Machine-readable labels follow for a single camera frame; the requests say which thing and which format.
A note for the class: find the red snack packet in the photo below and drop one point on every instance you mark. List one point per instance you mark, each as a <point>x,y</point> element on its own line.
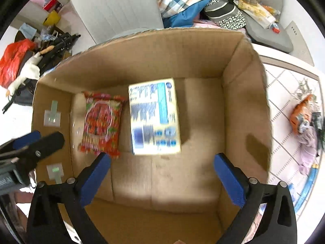
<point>102,124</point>

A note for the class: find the grey office chair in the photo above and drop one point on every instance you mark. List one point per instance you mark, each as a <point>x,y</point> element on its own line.
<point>109,19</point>

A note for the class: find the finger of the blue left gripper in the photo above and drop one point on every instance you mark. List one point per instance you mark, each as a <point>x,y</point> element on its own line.
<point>26,140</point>
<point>42,149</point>

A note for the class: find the yellow patterned tissue box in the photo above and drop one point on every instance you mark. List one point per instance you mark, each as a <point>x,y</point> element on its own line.
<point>258,13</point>

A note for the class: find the white blue carton pack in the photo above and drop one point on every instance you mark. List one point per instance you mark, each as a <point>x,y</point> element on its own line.
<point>154,114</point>

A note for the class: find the black white patterned hat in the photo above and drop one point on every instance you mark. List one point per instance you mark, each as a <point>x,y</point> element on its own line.
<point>225,14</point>

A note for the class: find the black stroller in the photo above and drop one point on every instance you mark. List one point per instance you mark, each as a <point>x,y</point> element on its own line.
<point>54,45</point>

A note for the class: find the lilac soft cloth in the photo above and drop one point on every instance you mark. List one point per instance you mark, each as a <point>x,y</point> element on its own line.
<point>308,149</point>

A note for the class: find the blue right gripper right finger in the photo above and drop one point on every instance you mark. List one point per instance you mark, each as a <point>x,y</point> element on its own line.
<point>232,179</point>

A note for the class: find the blue long stick packet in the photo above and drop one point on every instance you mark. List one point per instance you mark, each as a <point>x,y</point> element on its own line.
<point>307,187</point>

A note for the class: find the white goose plush toy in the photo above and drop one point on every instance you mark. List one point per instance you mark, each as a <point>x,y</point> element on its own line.
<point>30,70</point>

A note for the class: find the orange panda snack packet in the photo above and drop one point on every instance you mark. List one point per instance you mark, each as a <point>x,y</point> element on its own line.
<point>301,115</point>

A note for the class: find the red plastic bag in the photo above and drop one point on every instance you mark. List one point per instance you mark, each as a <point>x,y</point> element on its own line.
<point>11,60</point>

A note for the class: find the grey cushioned chair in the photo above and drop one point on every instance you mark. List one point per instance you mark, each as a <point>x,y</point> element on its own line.
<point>275,36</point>

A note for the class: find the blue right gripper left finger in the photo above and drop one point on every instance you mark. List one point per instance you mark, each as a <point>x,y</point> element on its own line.
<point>91,177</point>

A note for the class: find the yellow bucket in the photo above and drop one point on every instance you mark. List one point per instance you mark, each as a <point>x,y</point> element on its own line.
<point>52,19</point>

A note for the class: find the black snack packet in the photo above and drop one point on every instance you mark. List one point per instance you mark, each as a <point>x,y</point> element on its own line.
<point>317,121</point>

